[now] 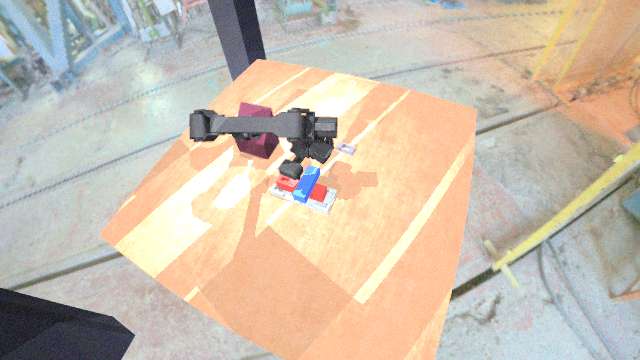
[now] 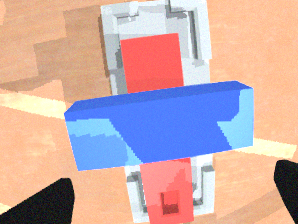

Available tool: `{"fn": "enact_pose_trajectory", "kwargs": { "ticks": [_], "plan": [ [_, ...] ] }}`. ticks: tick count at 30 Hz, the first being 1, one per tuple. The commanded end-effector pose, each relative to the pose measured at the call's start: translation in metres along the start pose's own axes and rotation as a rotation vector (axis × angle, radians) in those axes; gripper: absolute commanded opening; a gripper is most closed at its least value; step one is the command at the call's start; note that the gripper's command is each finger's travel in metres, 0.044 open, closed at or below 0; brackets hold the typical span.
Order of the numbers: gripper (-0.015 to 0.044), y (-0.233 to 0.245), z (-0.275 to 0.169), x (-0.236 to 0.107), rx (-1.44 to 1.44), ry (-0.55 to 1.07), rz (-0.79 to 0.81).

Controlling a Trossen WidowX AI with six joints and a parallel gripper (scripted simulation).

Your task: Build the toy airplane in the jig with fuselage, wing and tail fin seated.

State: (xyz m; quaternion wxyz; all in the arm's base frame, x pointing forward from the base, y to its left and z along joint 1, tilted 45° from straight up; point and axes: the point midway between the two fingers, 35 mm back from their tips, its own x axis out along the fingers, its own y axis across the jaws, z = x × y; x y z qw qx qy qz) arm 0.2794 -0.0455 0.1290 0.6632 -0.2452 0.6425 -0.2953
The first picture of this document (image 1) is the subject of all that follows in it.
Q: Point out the blue bar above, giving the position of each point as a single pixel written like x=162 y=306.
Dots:
x=306 y=184

